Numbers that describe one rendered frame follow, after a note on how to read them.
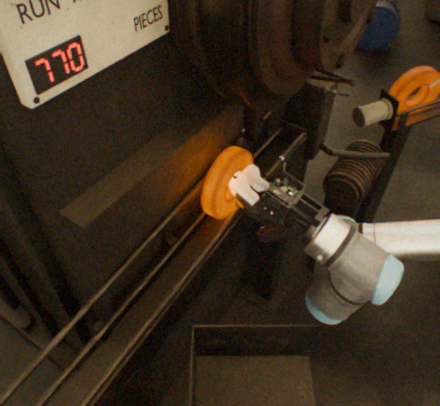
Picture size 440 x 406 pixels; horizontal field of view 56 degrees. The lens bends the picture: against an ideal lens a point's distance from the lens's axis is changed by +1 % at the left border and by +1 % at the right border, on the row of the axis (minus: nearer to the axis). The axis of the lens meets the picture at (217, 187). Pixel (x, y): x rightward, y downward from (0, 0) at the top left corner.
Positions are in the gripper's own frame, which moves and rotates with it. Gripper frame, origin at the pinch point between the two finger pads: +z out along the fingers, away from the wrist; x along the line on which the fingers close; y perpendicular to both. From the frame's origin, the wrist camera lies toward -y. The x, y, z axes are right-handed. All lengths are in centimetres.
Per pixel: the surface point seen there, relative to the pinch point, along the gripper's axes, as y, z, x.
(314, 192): -76, -16, -81
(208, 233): -11.7, -2.7, 6.9
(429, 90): 1, -25, -65
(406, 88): 2, -19, -58
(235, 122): 3.0, 6.7, -10.7
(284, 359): -7.7, -28.6, 20.0
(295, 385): -7.1, -32.1, 22.8
